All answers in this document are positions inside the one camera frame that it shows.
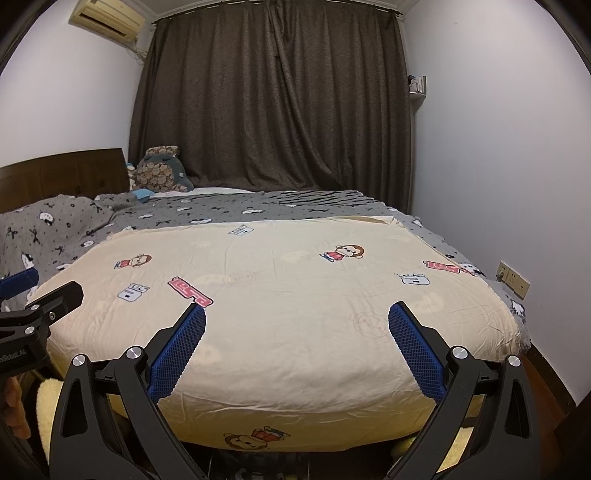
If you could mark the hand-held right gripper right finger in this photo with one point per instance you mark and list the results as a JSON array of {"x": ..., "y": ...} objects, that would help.
[{"x": 415, "y": 350}]

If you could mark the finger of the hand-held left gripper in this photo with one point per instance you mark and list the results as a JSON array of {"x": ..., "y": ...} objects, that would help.
[
  {"x": 55, "y": 302},
  {"x": 18, "y": 282}
]

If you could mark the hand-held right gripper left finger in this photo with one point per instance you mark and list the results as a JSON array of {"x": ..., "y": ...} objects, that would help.
[{"x": 180, "y": 350}]

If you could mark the person's left hand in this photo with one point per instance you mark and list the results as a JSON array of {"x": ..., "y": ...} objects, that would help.
[{"x": 14, "y": 408}]

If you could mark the grey printed pillow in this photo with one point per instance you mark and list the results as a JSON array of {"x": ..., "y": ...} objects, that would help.
[{"x": 51, "y": 235}]

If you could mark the yellow fleece garment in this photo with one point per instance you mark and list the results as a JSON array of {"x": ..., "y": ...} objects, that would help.
[{"x": 48, "y": 410}]

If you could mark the cream cartoon printed blanket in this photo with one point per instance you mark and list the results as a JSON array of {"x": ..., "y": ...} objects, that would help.
[{"x": 286, "y": 332}]

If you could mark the brown wooden headboard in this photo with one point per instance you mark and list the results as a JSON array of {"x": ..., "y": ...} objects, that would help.
[{"x": 60, "y": 177}]

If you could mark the small blue cloth item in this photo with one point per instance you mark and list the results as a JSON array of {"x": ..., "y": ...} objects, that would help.
[{"x": 141, "y": 194}]

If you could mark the grey patterned plush toy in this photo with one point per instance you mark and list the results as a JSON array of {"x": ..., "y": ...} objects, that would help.
[{"x": 161, "y": 173}]

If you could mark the grey printed bedsheet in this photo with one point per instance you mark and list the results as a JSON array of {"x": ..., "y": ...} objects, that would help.
[{"x": 295, "y": 203}]

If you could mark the dark brown curtain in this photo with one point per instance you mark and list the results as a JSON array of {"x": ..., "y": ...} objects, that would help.
[{"x": 277, "y": 101}]

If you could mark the beige wall socket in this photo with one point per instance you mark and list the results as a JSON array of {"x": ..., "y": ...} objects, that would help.
[{"x": 512, "y": 278}]

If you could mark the white wall shelf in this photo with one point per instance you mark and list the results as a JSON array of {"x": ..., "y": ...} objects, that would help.
[{"x": 418, "y": 87}]

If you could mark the beige wall air conditioner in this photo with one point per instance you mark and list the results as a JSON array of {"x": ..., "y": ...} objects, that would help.
[{"x": 113, "y": 18}]

